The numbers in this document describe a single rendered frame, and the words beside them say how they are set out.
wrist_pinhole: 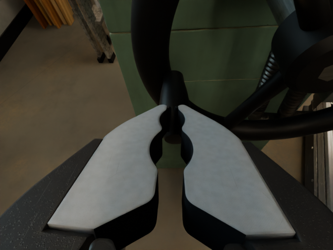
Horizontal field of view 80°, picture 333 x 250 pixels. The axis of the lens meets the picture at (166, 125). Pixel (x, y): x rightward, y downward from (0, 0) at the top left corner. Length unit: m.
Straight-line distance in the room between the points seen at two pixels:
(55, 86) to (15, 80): 0.29
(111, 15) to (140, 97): 0.20
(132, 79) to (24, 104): 1.07
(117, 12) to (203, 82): 0.22
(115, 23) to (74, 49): 1.29
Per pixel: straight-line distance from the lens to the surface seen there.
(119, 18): 0.36
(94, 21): 1.32
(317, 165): 0.98
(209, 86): 0.47
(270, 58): 0.28
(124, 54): 0.40
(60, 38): 1.80
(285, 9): 0.22
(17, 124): 1.39
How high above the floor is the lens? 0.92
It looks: 59 degrees down
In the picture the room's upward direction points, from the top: 5 degrees counter-clockwise
